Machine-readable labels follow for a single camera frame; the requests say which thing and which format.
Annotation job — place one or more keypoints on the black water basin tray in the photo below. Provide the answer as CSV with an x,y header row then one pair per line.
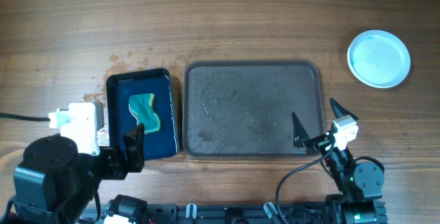
x,y
157,145

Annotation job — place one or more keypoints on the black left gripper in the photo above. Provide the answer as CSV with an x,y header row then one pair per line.
x,y
134,150

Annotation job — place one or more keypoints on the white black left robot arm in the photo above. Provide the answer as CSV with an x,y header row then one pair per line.
x,y
54,183

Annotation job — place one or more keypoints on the white plate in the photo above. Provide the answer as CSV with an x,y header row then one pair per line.
x,y
378,59

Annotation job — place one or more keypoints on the green yellow sponge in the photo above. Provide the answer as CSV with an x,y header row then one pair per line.
x,y
141,108

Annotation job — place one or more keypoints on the dark grey serving tray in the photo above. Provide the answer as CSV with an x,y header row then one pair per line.
x,y
244,108

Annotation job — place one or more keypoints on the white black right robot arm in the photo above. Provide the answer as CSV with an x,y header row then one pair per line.
x,y
359,180

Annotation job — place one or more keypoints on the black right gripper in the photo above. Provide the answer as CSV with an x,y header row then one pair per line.
x,y
302,138

